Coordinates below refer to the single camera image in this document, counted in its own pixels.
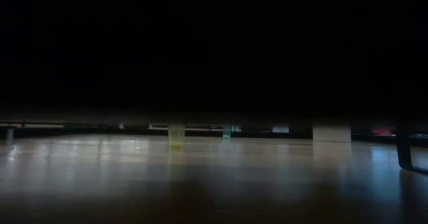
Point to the black aluminium table frame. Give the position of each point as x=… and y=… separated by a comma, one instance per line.
x=200, y=134

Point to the black curved bar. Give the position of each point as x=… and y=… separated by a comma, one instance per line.
x=404, y=157

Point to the small yellow-green pill bottle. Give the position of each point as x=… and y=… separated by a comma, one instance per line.
x=176, y=135

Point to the green plant in white pot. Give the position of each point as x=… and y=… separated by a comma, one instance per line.
x=331, y=133

